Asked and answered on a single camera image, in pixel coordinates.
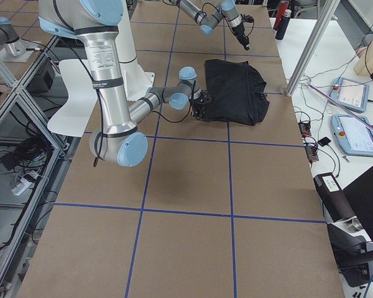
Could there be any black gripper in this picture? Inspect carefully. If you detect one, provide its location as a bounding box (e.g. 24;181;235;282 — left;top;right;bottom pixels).
191;90;212;120
230;22;250;51

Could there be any black t-shirt with logo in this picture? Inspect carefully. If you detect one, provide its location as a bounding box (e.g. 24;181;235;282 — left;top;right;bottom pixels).
203;59;269;126

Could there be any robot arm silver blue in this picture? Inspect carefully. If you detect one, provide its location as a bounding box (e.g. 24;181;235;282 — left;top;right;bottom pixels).
39;1;206;167
168;1;254;50

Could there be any black bottle clear cap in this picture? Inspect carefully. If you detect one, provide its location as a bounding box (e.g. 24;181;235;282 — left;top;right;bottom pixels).
275;9;292;40

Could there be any red bottle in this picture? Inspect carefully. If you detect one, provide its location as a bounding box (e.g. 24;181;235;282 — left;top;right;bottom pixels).
273;1;289;30

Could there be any far teach pendant tablet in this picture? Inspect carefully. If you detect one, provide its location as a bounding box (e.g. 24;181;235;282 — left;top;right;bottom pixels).
329;77;369;113

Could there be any teach pendant tablet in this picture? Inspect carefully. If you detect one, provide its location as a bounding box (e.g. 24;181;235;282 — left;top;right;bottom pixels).
331;115;373;157
329;77;369;113

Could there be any near teach pendant tablet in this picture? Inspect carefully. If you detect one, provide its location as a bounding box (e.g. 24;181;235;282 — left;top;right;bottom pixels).
331;115;373;157

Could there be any black power adapter box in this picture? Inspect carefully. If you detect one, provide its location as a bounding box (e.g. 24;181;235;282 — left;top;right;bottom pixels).
27;60;55;93

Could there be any black box with label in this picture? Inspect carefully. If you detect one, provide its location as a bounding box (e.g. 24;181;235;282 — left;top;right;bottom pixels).
313;173;356;223

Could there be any black monitor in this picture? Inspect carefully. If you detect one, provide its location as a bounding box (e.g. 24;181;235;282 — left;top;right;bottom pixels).
326;158;373;289

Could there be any white power strip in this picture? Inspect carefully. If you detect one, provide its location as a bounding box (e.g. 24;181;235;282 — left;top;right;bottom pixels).
12;172;38;196

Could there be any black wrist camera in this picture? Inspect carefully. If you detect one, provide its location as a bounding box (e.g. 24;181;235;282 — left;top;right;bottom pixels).
241;14;255;24

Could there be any aluminium frame post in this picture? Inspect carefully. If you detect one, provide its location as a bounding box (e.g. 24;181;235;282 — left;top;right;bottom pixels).
285;0;340;97

